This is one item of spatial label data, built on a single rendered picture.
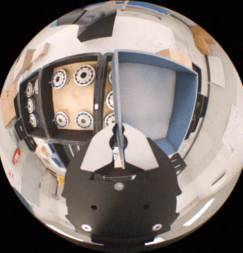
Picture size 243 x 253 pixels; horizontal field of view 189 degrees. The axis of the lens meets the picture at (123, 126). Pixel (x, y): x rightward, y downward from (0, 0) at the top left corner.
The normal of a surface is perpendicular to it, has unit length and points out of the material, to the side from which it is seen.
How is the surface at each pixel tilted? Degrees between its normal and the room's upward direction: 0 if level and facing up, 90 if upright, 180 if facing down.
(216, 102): 90
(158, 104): 1
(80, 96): 0
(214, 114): 90
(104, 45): 0
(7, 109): 79
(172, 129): 89
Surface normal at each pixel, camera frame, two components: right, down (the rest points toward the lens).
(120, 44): 0.17, 0.52
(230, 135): -0.99, 0.12
